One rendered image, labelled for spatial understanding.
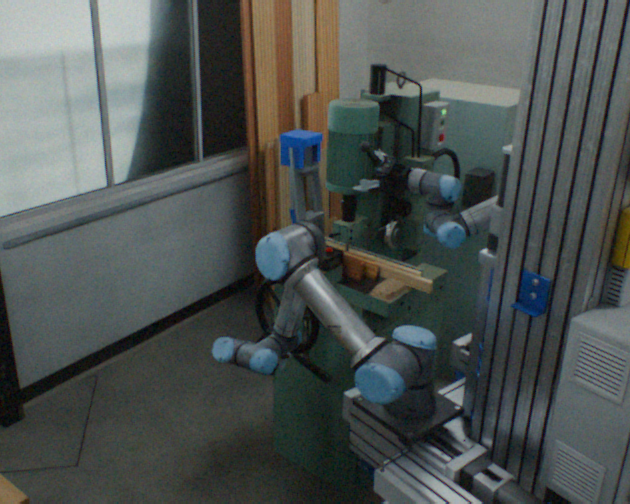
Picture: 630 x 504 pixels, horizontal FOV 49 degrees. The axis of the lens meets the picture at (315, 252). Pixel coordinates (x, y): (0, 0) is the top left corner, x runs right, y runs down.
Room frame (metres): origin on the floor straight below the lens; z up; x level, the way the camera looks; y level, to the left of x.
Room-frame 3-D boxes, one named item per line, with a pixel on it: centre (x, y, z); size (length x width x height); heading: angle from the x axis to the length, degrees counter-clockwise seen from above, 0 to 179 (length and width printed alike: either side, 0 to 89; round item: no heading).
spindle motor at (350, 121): (2.37, -0.12, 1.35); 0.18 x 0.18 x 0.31
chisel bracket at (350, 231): (2.39, -0.13, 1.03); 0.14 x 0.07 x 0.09; 141
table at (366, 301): (2.28, -0.06, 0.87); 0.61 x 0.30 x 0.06; 51
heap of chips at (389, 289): (2.14, -0.26, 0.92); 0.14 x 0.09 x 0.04; 141
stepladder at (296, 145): (3.32, 0.04, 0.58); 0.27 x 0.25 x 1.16; 57
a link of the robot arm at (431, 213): (2.00, -0.38, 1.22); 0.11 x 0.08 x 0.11; 7
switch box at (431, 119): (2.53, -0.43, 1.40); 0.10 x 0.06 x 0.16; 141
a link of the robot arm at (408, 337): (1.60, -0.27, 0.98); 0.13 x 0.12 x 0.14; 145
